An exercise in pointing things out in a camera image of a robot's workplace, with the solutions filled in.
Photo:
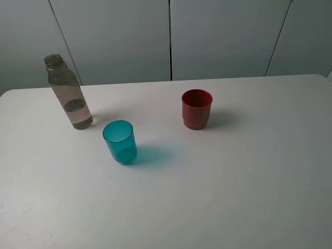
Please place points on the teal translucent plastic cup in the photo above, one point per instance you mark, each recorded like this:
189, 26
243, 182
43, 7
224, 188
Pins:
120, 140

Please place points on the red plastic cup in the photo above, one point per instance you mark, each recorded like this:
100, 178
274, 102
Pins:
196, 107

